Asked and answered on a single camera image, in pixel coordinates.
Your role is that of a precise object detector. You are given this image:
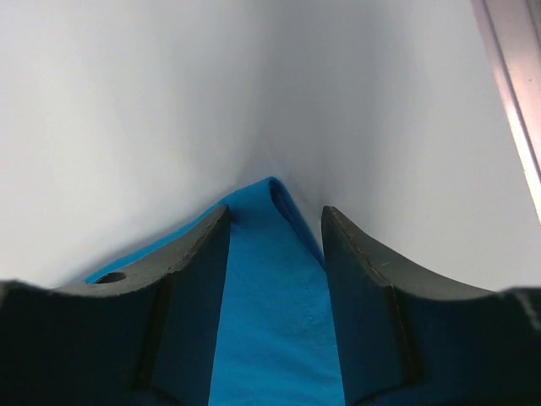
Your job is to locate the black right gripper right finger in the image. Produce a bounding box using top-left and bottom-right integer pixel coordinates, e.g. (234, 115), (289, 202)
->
(321, 206), (540, 405)

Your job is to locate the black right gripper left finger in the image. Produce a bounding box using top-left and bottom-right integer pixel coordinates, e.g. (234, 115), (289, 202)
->
(1, 206), (231, 405)

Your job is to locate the blue t-shirt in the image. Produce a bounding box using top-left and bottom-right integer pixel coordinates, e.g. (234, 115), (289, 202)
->
(82, 175), (344, 406)

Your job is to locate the right aluminium frame post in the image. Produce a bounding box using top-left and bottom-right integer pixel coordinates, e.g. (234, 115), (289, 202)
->
(472, 0), (540, 213)

